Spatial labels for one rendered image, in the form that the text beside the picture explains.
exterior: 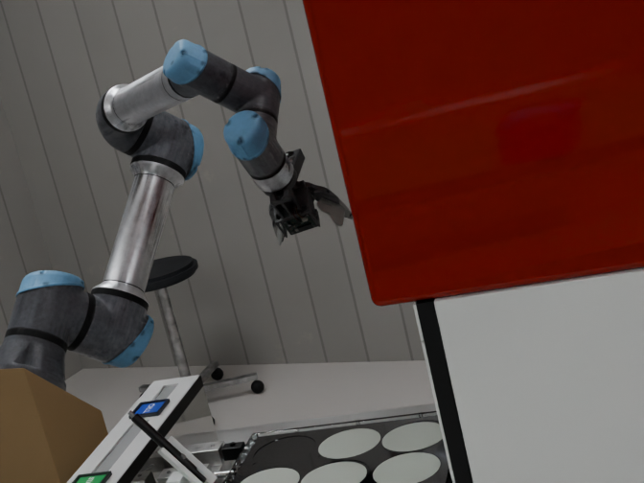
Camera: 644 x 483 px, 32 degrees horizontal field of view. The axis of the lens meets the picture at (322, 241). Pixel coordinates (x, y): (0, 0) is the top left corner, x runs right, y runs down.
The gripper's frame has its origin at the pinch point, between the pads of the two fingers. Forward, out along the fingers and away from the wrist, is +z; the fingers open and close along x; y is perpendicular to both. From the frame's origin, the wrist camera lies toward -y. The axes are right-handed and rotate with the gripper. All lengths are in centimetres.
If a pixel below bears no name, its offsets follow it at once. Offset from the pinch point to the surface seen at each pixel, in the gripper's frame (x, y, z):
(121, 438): -31, 47, -21
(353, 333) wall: -58, -110, 210
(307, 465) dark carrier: 0, 59, -18
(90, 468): -33, 54, -28
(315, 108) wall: -39, -167, 137
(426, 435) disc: 18, 57, -13
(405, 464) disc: 15, 63, -19
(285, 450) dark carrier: -5, 53, -14
